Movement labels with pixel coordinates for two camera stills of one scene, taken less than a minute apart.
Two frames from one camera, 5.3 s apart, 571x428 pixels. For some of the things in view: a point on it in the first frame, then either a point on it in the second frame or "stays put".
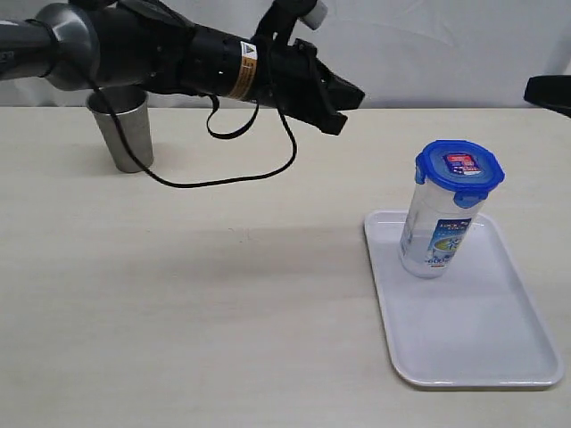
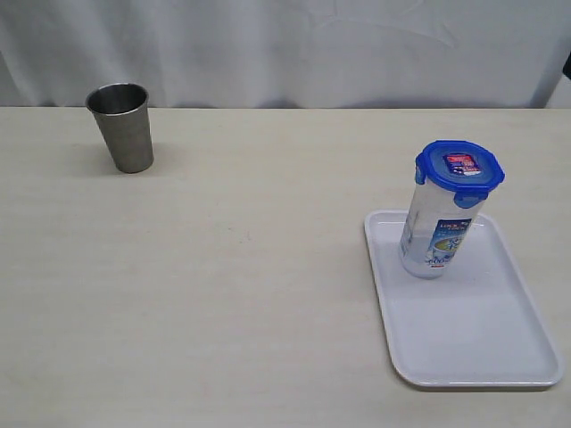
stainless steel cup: x=130 y=105 stays put
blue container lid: x=466 y=169 stays put
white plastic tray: x=477 y=325 stays put
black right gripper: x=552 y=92 to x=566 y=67
